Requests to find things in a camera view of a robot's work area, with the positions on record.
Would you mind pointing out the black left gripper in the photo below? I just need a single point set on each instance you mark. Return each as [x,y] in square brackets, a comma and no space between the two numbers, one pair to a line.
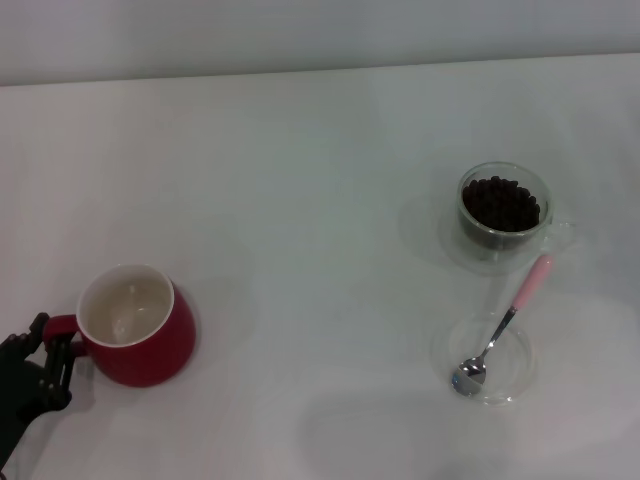
[17,385]

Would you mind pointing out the red ceramic mug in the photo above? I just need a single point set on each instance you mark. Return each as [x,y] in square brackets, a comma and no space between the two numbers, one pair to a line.
[150,355]

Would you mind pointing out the clear glass cup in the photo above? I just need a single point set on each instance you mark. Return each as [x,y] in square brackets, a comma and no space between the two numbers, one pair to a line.
[500,239]

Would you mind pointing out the small clear glass dish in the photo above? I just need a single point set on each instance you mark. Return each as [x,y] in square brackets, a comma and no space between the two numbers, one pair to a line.
[515,365]

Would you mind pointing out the coffee beans pile in glass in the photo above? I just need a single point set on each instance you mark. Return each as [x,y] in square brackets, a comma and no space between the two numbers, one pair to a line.
[500,205]

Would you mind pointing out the clear glass saucer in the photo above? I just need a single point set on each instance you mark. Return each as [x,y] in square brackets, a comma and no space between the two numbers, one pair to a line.
[520,262]

